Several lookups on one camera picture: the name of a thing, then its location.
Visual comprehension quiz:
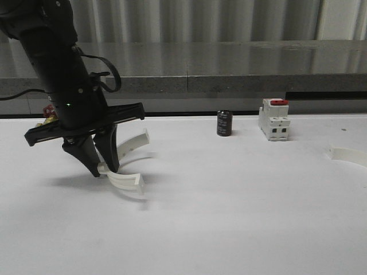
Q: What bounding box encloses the white half-ring clamp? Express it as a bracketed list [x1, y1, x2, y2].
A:
[328, 146, 367, 167]
[97, 128, 151, 197]

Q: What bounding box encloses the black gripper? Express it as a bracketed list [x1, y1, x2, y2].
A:
[24, 102, 146, 178]

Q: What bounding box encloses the grey stone ledge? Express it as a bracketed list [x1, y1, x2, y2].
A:
[0, 40, 367, 95]

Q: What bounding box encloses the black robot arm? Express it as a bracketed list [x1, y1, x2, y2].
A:
[1, 1, 145, 176]

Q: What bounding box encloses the brass valve red handwheel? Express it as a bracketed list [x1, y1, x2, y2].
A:
[35, 104, 58, 127]

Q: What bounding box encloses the white circuit breaker red switch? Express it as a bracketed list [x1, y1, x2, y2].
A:
[258, 99, 290, 141]

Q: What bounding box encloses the black cylindrical capacitor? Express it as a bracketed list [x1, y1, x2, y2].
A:
[217, 110, 233, 136]

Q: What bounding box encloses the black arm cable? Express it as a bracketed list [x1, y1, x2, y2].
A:
[0, 45, 122, 101]

